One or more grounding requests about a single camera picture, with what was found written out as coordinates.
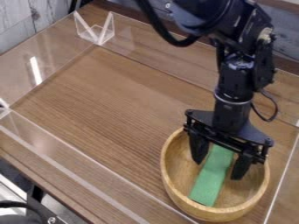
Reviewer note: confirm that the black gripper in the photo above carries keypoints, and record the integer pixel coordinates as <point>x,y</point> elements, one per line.
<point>226,126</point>

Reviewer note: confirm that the black table leg bracket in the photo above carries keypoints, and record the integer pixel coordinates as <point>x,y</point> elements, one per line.
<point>40,212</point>

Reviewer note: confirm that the green rectangular stick block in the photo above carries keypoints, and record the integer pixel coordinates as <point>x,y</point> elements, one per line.
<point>208,182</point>

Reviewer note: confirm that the clear acrylic enclosure wall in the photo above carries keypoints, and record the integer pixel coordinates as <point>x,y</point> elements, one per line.
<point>96,90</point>

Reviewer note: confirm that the round wooden bowl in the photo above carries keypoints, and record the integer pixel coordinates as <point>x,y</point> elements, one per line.
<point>239,195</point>

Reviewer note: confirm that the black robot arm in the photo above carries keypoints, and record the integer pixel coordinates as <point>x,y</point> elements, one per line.
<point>239,29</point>

